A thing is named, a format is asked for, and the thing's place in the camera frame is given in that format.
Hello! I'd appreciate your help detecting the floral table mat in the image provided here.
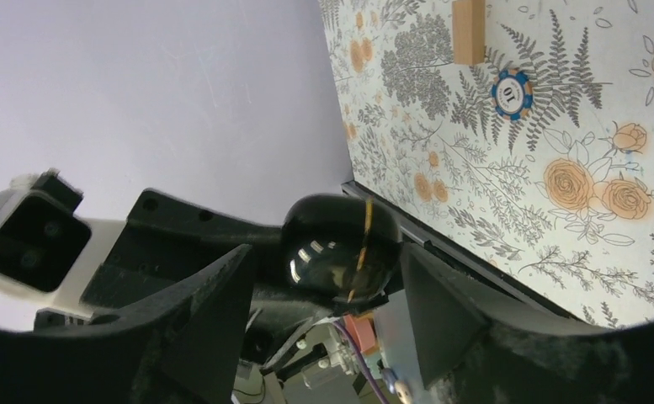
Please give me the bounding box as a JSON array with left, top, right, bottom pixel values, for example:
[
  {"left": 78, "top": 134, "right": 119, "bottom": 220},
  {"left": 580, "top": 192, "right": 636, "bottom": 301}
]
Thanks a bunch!
[{"left": 318, "top": 1, "right": 654, "bottom": 327}]

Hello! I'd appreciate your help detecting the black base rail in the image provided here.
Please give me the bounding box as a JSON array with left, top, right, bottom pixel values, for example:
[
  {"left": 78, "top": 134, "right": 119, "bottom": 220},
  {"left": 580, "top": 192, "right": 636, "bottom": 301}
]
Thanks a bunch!
[{"left": 341, "top": 180, "right": 579, "bottom": 321}]

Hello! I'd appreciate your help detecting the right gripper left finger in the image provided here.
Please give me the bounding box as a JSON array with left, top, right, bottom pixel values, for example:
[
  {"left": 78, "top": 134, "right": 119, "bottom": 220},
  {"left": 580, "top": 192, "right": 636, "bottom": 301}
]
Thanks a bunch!
[{"left": 0, "top": 245, "right": 256, "bottom": 403}]

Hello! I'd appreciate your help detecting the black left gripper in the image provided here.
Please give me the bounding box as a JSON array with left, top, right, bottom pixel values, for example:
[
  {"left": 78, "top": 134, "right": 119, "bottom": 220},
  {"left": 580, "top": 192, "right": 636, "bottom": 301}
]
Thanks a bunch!
[{"left": 34, "top": 188, "right": 395, "bottom": 369}]

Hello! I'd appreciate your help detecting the black earbud charging case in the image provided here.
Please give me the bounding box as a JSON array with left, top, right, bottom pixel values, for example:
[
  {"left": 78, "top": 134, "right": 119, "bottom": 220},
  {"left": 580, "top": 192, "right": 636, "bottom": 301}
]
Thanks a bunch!
[{"left": 280, "top": 194, "right": 402, "bottom": 305}]

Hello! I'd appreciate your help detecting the small wooden block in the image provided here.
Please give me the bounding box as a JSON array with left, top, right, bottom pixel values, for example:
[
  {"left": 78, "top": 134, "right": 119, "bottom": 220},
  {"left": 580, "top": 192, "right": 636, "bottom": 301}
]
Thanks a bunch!
[{"left": 452, "top": 0, "right": 486, "bottom": 66}]

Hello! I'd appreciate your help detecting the blue poker chip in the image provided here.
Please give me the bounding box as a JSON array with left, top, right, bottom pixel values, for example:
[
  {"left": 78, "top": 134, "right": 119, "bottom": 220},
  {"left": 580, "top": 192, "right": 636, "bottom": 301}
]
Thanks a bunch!
[{"left": 490, "top": 68, "right": 534, "bottom": 121}]

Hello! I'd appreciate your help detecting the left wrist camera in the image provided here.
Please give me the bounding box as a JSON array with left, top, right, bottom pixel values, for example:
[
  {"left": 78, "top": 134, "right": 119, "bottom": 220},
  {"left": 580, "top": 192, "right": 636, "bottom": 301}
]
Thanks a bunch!
[{"left": 0, "top": 168, "right": 125, "bottom": 317}]

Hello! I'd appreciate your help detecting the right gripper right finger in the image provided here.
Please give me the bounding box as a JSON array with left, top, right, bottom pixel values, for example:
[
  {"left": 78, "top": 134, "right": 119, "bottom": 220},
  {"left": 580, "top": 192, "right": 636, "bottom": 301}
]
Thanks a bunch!
[{"left": 401, "top": 243, "right": 654, "bottom": 403}]

